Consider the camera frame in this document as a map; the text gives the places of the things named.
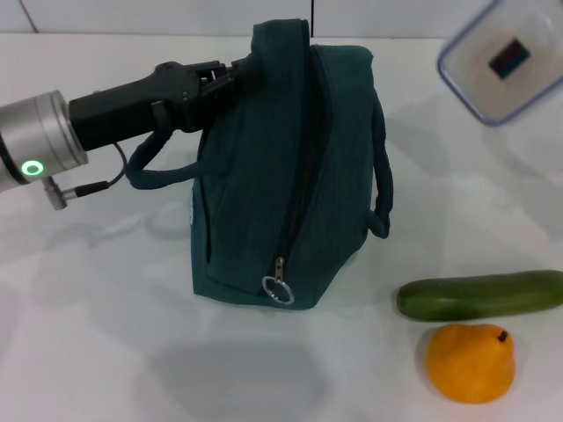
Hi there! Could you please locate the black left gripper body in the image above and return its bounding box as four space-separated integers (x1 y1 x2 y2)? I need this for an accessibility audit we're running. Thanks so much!
68 62 204 153

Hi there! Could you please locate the dark teal fabric lunch bag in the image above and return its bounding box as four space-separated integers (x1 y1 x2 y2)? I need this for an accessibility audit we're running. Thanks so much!
126 18 391 311

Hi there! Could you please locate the clear food container blue lid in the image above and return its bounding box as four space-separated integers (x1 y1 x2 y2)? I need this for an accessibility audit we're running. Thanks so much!
435 0 563 128

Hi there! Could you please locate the green cucumber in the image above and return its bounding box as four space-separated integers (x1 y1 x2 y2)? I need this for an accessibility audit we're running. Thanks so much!
396 269 563 323

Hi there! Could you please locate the orange yellow pear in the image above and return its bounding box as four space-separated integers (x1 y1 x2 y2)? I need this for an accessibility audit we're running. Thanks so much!
425 324 516 404

